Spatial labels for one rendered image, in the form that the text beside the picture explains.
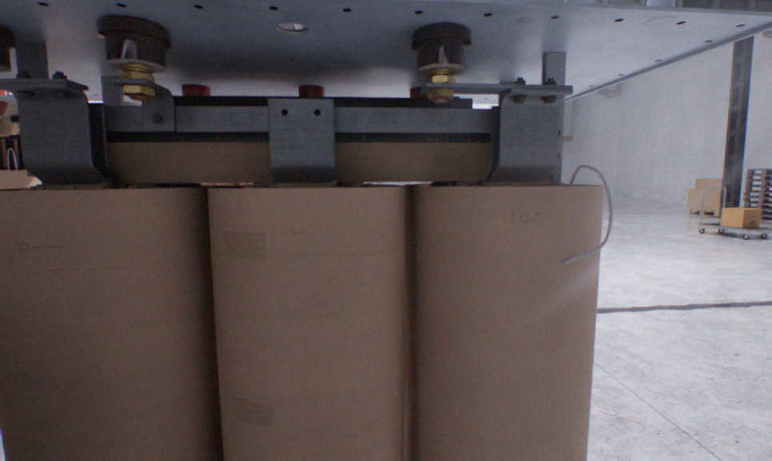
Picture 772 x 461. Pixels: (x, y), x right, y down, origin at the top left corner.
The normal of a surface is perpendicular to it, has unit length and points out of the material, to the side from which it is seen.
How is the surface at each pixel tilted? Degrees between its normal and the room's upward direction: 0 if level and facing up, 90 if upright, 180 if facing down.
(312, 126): 90
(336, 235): 90
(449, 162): 90
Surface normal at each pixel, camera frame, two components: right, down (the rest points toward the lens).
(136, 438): 0.41, 0.10
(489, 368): -0.07, 0.11
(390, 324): 0.79, 0.06
